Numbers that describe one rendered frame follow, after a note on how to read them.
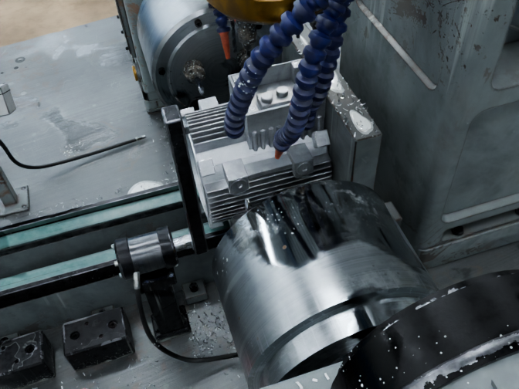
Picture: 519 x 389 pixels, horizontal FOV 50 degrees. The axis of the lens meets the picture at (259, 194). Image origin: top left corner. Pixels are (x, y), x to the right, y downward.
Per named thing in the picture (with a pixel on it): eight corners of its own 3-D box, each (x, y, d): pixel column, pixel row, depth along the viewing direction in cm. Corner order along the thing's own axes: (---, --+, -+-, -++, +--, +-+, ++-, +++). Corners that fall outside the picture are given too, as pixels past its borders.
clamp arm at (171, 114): (208, 235, 83) (181, 101, 64) (212, 252, 81) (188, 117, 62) (184, 242, 83) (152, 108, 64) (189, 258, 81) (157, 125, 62)
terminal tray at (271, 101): (300, 93, 92) (301, 57, 87) (325, 135, 85) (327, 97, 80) (231, 110, 90) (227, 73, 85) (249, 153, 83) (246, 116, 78)
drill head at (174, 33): (240, 25, 136) (231, -80, 117) (291, 119, 112) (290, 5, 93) (138, 48, 131) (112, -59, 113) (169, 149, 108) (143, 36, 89)
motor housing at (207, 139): (293, 145, 106) (292, 61, 92) (330, 218, 94) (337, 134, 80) (190, 170, 103) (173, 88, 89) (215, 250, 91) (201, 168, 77)
